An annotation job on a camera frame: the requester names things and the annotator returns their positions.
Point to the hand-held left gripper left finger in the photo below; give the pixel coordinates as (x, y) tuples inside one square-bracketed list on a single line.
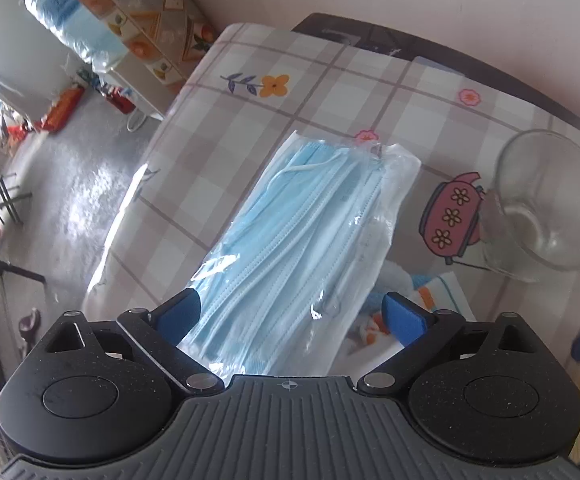
[(182, 312)]

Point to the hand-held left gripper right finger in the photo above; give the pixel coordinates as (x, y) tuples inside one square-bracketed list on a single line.
[(404, 319)]

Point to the orange striped white towel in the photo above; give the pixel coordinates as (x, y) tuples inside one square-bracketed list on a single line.
[(445, 305)]

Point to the pack of blue face masks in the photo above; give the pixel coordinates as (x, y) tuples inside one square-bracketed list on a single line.
[(295, 235)]

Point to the clear glass cup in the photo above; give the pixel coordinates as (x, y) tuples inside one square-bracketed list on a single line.
[(545, 200)]

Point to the white cabinet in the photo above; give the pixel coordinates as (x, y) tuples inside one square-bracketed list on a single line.
[(145, 85)]

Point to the red packets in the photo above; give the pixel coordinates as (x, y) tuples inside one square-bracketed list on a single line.
[(62, 107)]

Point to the wrapped pack of water bottles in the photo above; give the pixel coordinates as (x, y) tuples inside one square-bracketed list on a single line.
[(65, 5)]

